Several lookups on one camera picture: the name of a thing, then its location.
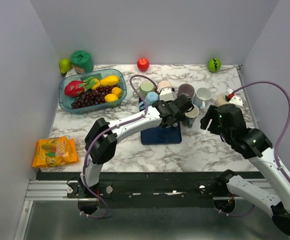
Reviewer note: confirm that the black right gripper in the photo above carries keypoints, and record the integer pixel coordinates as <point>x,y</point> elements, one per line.
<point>209,114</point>

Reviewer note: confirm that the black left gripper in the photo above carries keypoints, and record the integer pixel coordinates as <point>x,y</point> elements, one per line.
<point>177,118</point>

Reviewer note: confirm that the grey blue faceted mug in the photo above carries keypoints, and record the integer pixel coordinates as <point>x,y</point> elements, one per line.
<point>190,117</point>

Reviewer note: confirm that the white light blue mug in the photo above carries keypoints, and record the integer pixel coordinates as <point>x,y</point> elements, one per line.
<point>202,97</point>

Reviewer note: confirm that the purple mug black handle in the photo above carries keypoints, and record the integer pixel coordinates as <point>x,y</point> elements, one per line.
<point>187,90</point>

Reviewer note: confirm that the pale grey footed mug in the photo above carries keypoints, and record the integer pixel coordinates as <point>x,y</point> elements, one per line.
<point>172,125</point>

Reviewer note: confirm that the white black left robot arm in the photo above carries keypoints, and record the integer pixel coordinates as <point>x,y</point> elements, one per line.
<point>103,137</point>

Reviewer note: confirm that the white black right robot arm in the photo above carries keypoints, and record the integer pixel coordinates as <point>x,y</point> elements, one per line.
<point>255,146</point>

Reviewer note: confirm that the light blue faceted mug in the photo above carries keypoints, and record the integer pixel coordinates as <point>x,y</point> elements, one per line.
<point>150,98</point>

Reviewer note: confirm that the pink mug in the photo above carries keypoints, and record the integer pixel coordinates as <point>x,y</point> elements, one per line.
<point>163,84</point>

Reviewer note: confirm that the green mug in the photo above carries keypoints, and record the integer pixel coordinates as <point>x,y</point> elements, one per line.
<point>145,88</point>

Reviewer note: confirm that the dark blue tray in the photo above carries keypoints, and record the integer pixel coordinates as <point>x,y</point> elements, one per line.
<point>161,136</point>

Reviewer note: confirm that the cream soap pump bottle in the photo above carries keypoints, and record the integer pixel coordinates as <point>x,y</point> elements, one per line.
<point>221,99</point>

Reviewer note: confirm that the red apple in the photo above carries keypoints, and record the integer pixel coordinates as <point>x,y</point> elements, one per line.
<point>143,64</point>

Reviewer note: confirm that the yellow lemon back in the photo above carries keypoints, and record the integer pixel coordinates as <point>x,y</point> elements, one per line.
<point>117,91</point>

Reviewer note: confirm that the yellow lemon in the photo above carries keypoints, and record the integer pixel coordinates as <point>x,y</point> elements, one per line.
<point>117,91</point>
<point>111,98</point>

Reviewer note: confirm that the green lime ball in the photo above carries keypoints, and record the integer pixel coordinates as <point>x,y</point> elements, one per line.
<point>214,64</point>

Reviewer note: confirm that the yellow lemon front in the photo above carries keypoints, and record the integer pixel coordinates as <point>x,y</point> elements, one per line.
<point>111,98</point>

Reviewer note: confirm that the yellow mango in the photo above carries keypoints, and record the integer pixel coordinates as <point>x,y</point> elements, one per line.
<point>110,80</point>

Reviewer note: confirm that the dark red grapes bunch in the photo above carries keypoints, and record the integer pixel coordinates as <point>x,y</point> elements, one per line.
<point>92,97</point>

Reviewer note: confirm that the yellow green fruit in basket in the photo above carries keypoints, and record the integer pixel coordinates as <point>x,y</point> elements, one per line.
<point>97,84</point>

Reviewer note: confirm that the teal plastic fruit basket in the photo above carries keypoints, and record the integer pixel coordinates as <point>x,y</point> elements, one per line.
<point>66,101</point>

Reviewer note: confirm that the pink dragon fruit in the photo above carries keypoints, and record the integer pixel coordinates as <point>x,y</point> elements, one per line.
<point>77,87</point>

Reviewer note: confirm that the green wrapped roll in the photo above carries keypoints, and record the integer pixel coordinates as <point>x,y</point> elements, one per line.
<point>81,62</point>

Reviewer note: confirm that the green pear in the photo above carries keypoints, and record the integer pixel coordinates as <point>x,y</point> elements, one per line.
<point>64,65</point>

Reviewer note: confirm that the orange snack bag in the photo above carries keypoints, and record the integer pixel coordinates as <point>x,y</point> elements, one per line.
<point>55,152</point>

